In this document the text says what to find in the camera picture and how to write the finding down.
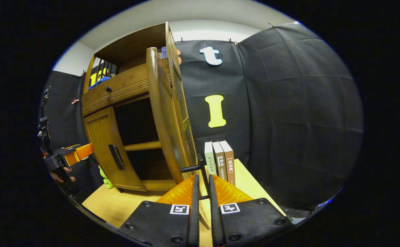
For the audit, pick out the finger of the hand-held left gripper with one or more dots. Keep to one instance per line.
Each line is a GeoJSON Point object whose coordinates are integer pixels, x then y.
{"type": "Point", "coordinates": [78, 155]}

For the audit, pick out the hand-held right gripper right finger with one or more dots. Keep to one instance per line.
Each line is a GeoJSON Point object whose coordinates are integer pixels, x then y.
{"type": "Point", "coordinates": [248, 219]}

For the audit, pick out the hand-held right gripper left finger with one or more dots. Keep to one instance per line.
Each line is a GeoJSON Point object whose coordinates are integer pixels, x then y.
{"type": "Point", "coordinates": [162, 223]}

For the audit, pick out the wooden shoe cabinet door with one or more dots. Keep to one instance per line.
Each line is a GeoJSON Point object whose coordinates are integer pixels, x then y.
{"type": "Point", "coordinates": [162, 120]}
{"type": "Point", "coordinates": [100, 137]}

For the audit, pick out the wooden double-door shoe cabinet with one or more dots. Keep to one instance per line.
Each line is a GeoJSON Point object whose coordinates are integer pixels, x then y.
{"type": "Point", "coordinates": [134, 44]}

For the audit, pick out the green toy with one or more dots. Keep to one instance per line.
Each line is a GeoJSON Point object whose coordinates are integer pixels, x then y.
{"type": "Point", "coordinates": [106, 178]}

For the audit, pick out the small red clip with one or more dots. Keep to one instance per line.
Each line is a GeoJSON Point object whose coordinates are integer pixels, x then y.
{"type": "Point", "coordinates": [75, 101]}

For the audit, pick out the wooden inner shelf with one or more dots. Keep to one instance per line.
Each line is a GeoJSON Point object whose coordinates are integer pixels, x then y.
{"type": "Point", "coordinates": [141, 146]}

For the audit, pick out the grey brown book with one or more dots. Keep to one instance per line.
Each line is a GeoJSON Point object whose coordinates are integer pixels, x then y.
{"type": "Point", "coordinates": [219, 161]}

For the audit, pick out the pale green book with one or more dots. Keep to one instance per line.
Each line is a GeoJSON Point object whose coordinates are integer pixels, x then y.
{"type": "Point", "coordinates": [209, 159]}

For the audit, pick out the blue cloth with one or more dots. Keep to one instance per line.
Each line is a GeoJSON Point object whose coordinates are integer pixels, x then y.
{"type": "Point", "coordinates": [98, 83]}

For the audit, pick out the wooden drawer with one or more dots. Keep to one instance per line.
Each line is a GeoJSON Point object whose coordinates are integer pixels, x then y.
{"type": "Point", "coordinates": [127, 85]}

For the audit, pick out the grey spine book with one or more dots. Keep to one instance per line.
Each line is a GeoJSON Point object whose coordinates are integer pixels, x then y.
{"type": "Point", "coordinates": [159, 54]}

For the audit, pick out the lavender spine book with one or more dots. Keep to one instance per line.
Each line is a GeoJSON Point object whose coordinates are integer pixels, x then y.
{"type": "Point", "coordinates": [164, 52]}

